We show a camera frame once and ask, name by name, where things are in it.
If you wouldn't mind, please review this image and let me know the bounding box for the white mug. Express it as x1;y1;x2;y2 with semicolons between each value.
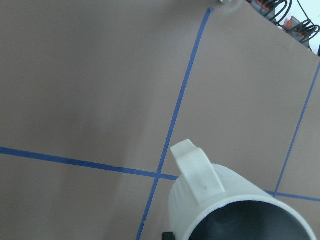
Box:
168;139;316;240

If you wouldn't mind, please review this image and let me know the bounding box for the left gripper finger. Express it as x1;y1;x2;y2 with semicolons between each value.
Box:
161;232;174;240

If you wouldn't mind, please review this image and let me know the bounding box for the orange black electronics board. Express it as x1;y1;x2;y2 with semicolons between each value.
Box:
250;0;293;24

